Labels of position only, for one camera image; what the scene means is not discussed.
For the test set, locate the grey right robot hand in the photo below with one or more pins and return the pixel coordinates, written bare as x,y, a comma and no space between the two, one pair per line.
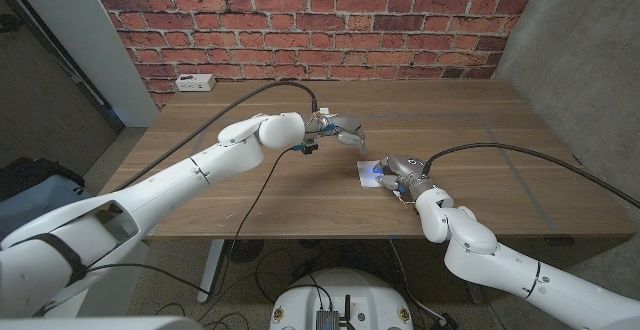
405,167

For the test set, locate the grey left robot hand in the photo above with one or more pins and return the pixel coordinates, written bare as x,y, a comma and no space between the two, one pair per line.
345,125

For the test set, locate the white paper shipping label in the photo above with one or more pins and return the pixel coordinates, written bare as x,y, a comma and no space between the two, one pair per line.
365,177

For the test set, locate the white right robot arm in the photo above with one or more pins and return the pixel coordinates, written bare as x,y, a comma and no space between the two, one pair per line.
500,270

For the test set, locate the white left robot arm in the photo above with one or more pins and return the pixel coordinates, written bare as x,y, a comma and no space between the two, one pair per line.
225,155

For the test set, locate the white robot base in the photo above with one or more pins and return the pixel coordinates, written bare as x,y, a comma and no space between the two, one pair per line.
345,290

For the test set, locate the red brick printed backdrop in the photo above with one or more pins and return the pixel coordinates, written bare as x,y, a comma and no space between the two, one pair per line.
310,25

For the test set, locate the black antenna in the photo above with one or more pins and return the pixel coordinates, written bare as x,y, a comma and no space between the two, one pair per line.
347,310

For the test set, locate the white power strip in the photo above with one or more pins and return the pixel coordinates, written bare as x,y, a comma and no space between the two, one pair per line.
195,82

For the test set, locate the black round floor fan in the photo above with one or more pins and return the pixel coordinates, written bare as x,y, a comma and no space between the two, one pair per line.
243,251

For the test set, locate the grey electronics box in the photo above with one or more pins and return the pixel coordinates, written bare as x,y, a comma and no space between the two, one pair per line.
327,321

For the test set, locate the white table leg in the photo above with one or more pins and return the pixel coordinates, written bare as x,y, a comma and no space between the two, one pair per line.
210,275

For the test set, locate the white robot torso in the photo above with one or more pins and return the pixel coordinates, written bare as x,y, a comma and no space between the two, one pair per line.
100,324

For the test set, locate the black bag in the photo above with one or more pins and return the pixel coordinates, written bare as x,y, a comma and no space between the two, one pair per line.
30,172

